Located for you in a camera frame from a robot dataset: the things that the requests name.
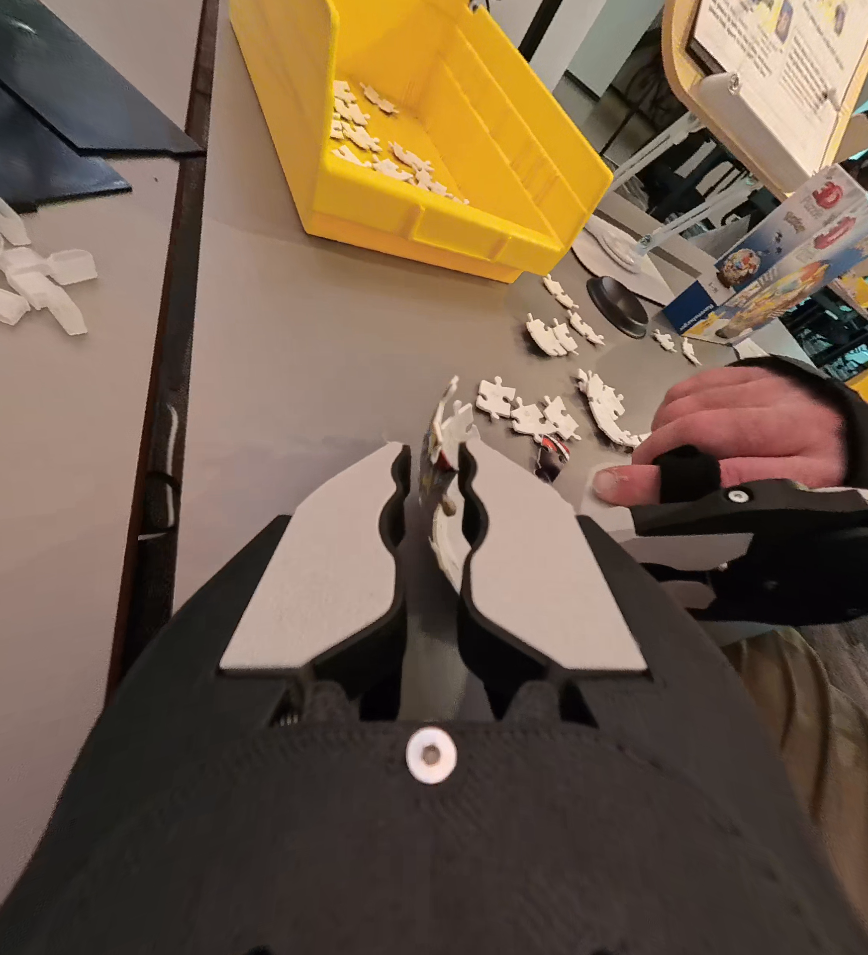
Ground black round stand base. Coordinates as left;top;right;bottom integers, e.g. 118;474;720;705
586;276;651;340

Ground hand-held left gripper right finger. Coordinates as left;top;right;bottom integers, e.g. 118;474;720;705
456;442;649;721

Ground blue printed puzzle box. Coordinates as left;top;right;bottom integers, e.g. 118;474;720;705
661;164;868;348

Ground white flat base plate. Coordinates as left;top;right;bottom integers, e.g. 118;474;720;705
572;212;677;307

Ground pile of clear plastic caps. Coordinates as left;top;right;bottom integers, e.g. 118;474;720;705
0;194;99;337

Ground heap of binned puzzle pieces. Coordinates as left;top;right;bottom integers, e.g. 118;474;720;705
328;78;472;206

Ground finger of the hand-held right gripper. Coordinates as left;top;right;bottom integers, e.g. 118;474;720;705
669;580;720;614
619;532;754;574

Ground wooden framed instruction board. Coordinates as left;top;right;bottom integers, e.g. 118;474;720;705
661;0;868;198

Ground curved assembled puzzle ball section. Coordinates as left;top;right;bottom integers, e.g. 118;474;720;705
419;375;478;594

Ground person's khaki trouser leg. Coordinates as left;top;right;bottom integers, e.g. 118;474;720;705
702;623;868;955

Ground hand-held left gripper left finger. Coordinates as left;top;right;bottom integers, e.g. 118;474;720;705
219;442;412;722

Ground person's right hand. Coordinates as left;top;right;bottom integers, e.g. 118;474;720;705
594;366;853;508

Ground printed face-up puzzle piece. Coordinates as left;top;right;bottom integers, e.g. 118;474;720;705
534;435;573;484

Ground scattered white puzzle pieces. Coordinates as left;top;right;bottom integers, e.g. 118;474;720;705
475;272;703;450

